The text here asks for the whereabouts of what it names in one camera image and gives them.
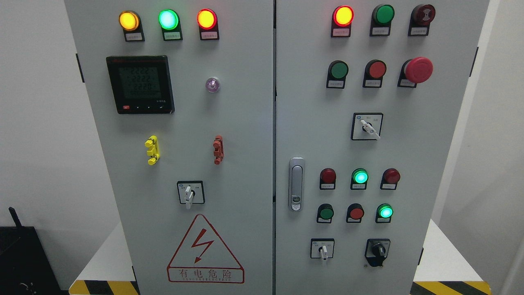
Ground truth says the white rotary light switch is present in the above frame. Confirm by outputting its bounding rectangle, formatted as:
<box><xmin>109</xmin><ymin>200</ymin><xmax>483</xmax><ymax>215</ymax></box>
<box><xmin>176</xmin><ymin>181</ymin><xmax>206</xmax><ymax>210</ymax></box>

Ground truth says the yellow indicator light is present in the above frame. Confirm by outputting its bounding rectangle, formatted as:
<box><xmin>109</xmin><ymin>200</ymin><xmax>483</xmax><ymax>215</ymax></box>
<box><xmin>119</xmin><ymin>11</ymin><xmax>145</xmax><ymax>42</ymax></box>

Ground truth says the red terminal connector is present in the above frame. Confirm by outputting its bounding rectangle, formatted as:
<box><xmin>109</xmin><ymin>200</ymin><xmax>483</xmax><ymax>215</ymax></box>
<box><xmin>212</xmin><ymin>136</ymin><xmax>224</xmax><ymax>165</ymax></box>

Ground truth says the dark red indicator left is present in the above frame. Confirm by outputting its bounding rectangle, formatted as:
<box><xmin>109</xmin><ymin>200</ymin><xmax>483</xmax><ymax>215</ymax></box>
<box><xmin>319</xmin><ymin>168</ymin><xmax>337</xmax><ymax>190</ymax></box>

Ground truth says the dark red indicator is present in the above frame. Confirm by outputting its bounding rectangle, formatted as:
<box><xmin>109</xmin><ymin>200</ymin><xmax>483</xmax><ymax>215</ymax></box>
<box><xmin>380</xmin><ymin>168</ymin><xmax>401</xmax><ymax>190</ymax></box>
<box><xmin>319</xmin><ymin>168</ymin><xmax>337</xmax><ymax>190</ymax></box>

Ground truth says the clear white lamp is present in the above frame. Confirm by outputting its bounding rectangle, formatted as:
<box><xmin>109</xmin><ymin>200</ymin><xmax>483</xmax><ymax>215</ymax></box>
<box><xmin>206</xmin><ymin>77</ymin><xmax>221</xmax><ymax>93</ymax></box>

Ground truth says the green push button lower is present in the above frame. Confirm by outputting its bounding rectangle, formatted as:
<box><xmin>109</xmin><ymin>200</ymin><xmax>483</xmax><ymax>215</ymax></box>
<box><xmin>316</xmin><ymin>203</ymin><xmax>334</xmax><ymax>223</ymax></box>

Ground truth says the grey left cabinet door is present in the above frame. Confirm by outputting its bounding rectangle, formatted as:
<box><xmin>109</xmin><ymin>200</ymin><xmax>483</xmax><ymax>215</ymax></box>
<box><xmin>64</xmin><ymin>0</ymin><xmax>273</xmax><ymax>295</ymax></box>

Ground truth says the grey cabinet door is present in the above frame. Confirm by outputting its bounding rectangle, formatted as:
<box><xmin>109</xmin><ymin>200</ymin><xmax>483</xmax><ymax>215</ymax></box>
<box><xmin>275</xmin><ymin>0</ymin><xmax>490</xmax><ymax>295</ymax></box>
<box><xmin>64</xmin><ymin>0</ymin><xmax>273</xmax><ymax>295</ymax></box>

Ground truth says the lit green indicator middle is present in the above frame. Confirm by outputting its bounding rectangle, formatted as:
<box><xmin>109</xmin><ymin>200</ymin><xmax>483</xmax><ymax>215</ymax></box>
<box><xmin>350</xmin><ymin>168</ymin><xmax>368</xmax><ymax>190</ymax></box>

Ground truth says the yellow terminal connector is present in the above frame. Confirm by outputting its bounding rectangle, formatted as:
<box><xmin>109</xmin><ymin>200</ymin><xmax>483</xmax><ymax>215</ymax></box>
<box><xmin>145</xmin><ymin>135</ymin><xmax>160</xmax><ymax>166</ymax></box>

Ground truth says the green push button upper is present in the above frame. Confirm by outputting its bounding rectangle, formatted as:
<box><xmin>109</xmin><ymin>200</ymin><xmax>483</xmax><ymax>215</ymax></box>
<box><xmin>326</xmin><ymin>60</ymin><xmax>349</xmax><ymax>89</ymax></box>

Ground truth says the red push button lower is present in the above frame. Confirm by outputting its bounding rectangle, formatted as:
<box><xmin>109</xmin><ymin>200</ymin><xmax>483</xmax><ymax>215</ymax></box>
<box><xmin>346</xmin><ymin>203</ymin><xmax>365</xmax><ymax>223</ymax></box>

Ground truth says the red push button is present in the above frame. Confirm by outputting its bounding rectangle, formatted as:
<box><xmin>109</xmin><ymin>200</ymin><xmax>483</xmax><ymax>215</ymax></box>
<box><xmin>346</xmin><ymin>203</ymin><xmax>365</xmax><ymax>223</ymax></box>
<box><xmin>362</xmin><ymin>59</ymin><xmax>387</xmax><ymax>88</ymax></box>

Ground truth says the grey right cabinet door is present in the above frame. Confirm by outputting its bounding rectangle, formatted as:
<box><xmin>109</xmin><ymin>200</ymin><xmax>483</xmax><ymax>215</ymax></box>
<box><xmin>275</xmin><ymin>0</ymin><xmax>490</xmax><ymax>295</ymax></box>

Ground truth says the red electrical warning sticker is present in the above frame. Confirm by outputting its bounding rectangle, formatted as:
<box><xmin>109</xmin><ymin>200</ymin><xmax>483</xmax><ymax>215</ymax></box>
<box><xmin>167</xmin><ymin>213</ymin><xmax>244</xmax><ymax>284</ymax></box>

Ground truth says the dark red indicator right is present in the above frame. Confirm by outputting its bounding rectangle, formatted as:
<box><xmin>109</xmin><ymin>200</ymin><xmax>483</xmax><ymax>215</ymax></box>
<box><xmin>380</xmin><ymin>168</ymin><xmax>401</xmax><ymax>190</ymax></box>

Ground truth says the black digital power meter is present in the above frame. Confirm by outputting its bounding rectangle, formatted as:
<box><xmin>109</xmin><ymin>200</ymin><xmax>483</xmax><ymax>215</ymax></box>
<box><xmin>106</xmin><ymin>55</ymin><xmax>175</xmax><ymax>114</ymax></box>

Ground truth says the red push button upper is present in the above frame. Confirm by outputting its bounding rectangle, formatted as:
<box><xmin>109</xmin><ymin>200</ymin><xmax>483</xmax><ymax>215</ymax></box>
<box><xmin>362</xmin><ymin>59</ymin><xmax>387</xmax><ymax>88</ymax></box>

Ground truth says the lit green push button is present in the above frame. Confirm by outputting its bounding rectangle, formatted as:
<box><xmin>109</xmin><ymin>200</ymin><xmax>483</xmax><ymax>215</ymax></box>
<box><xmin>375</xmin><ymin>203</ymin><xmax>394</xmax><ymax>223</ymax></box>

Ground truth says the red indicator light top left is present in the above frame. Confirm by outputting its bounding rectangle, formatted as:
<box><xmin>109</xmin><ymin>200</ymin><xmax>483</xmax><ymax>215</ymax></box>
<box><xmin>196</xmin><ymin>8</ymin><xmax>219</xmax><ymax>41</ymax></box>

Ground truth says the lit red indicator right door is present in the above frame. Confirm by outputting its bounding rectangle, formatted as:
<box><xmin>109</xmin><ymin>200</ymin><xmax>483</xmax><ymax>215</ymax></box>
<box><xmin>330</xmin><ymin>5</ymin><xmax>354</xmax><ymax>38</ymax></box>

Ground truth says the green indicator light top left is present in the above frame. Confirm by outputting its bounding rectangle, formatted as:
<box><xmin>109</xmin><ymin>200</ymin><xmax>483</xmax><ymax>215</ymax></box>
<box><xmin>158</xmin><ymin>9</ymin><xmax>183</xmax><ymax>41</ymax></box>

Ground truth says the red emergency stop button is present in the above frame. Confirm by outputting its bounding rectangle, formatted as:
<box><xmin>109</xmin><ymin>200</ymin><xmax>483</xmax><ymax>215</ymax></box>
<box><xmin>397</xmin><ymin>57</ymin><xmax>434</xmax><ymax>88</ymax></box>

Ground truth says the unlit green indicator top right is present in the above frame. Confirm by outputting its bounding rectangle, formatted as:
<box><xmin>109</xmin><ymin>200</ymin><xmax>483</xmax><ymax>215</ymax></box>
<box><xmin>369</xmin><ymin>4</ymin><xmax>395</xmax><ymax>36</ymax></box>

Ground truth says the dark red buzzer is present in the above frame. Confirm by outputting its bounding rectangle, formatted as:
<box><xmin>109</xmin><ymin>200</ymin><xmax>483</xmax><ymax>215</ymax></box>
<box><xmin>408</xmin><ymin>4</ymin><xmax>436</xmax><ymax>36</ymax></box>

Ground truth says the white cabinet base platform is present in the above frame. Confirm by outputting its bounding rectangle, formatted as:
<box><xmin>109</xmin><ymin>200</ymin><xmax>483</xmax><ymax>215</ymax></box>
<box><xmin>69</xmin><ymin>222</ymin><xmax>492</xmax><ymax>295</ymax></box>

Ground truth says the black box with antenna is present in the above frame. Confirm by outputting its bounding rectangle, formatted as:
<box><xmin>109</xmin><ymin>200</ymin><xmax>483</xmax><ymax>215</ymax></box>
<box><xmin>0</xmin><ymin>207</ymin><xmax>62</xmax><ymax>295</ymax></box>

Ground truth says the silver door lock handle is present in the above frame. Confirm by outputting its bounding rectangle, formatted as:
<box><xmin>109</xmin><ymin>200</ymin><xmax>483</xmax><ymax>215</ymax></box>
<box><xmin>288</xmin><ymin>157</ymin><xmax>305</xmax><ymax>212</ymax></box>

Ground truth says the white selector switch upper right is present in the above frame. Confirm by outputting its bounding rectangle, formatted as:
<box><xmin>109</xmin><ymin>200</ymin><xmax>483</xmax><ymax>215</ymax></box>
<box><xmin>351</xmin><ymin>113</ymin><xmax>384</xmax><ymax>141</ymax></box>

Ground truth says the white selector switch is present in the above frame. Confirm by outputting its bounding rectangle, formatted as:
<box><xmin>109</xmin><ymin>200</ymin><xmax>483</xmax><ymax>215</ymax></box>
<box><xmin>309</xmin><ymin>238</ymin><xmax>335</xmax><ymax>260</ymax></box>
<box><xmin>351</xmin><ymin>113</ymin><xmax>384</xmax><ymax>141</ymax></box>

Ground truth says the white selector switch lower right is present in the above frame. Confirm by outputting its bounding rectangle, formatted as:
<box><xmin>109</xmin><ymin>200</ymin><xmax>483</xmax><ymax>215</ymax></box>
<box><xmin>309</xmin><ymin>238</ymin><xmax>335</xmax><ymax>260</ymax></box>

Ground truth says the black rotary knob switch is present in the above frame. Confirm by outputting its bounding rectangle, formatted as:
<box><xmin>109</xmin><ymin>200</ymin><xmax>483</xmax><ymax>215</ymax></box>
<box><xmin>364</xmin><ymin>238</ymin><xmax>391</xmax><ymax>267</ymax></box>

